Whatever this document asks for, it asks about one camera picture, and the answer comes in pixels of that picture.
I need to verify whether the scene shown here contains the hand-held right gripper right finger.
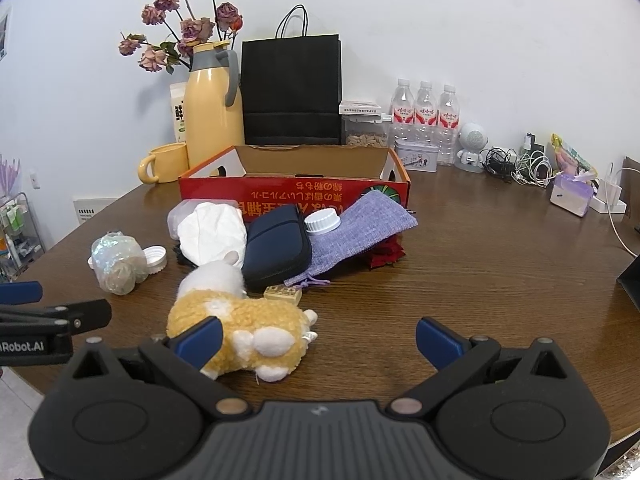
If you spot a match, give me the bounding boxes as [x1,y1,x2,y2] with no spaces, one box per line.
[387,316,581,418]

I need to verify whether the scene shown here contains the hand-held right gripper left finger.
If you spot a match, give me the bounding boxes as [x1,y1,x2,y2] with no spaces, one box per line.
[60,316,253,418]

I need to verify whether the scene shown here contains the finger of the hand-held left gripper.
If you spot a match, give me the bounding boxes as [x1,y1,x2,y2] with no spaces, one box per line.
[0,299,112,336]
[0,281,44,306]

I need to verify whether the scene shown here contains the yellow white plush toy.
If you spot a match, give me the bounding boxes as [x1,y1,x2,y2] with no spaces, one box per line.
[166,250,319,383]

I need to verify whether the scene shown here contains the iridescent ball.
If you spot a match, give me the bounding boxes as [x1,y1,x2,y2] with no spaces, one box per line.
[91,231,149,296]

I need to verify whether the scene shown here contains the red rose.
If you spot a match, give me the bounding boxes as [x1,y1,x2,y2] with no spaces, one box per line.
[365,240,407,271]

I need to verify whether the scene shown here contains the white tissue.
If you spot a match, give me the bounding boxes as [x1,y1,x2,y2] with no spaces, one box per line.
[177,202,248,267]

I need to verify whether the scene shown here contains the dark blue pouch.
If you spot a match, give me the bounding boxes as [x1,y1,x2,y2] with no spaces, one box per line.
[241,205,313,292]

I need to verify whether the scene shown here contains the purple cloth drawstring bag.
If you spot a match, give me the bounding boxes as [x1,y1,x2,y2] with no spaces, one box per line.
[283,192,419,291]

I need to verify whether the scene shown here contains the red cardboard box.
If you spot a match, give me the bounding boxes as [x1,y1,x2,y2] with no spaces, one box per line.
[178,144,412,221]

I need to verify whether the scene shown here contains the metal rolling cart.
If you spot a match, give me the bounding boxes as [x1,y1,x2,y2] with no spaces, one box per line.
[0,192,46,283]

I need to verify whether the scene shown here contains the small wooden block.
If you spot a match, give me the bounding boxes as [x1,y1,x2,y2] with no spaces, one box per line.
[263,284,302,306]

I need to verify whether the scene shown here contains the purple plastic strips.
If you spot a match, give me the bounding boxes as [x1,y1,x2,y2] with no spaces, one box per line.
[0,155,23,196]

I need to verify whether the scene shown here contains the yellow mug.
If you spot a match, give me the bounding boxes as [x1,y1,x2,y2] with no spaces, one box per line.
[138,142,190,185]

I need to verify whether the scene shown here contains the grey tin box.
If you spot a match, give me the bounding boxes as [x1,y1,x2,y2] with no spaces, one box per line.
[394,140,439,167]

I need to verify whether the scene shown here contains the purple tissue pack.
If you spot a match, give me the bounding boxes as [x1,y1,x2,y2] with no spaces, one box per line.
[550,172,598,217]

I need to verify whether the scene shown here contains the dark flat object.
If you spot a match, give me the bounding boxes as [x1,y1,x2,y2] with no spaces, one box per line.
[617,255,640,311]

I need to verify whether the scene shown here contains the white robot toy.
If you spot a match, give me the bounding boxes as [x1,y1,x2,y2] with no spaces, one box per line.
[455,121,490,173]

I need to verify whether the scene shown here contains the small black device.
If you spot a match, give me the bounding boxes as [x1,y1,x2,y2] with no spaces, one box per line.
[520,132,546,161]

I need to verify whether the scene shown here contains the clear nut container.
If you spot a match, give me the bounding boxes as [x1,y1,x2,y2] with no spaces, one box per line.
[342,114,392,149]

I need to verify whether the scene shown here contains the white power strip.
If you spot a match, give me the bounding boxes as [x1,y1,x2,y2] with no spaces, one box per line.
[590,162,628,216]

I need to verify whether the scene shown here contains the clear water bottle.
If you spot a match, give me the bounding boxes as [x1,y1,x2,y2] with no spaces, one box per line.
[437,84,461,166]
[414,80,440,146]
[390,78,417,145]

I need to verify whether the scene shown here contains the colourful snack packet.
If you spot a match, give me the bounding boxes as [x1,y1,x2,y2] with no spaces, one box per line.
[550,133,598,181]

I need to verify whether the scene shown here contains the white milk carton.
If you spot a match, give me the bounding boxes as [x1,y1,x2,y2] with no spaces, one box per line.
[169,81,193,144]

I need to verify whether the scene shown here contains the yellow thermos jug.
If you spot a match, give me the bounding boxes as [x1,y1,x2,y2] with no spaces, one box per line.
[183,41,245,170]

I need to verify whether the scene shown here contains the white flat box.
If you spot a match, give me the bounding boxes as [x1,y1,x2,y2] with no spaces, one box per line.
[339,100,382,117]

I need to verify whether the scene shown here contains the brown paper bag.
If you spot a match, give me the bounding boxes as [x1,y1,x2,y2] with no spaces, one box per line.
[622,156,640,241]

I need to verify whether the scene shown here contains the black paper bag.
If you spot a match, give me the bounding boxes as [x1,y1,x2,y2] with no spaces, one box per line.
[241,4,343,147]

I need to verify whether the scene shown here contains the dried pink rose bouquet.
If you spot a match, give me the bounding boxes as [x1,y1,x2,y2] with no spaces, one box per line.
[118,0,244,75]

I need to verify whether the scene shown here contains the black cable bundle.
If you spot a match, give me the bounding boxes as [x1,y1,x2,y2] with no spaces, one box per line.
[482,147,518,178]

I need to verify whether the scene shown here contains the white cable bundle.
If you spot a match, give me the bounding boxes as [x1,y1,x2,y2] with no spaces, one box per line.
[510,152,553,188]

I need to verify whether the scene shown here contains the white charging cable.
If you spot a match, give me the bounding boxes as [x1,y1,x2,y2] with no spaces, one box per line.
[605,162,640,257]

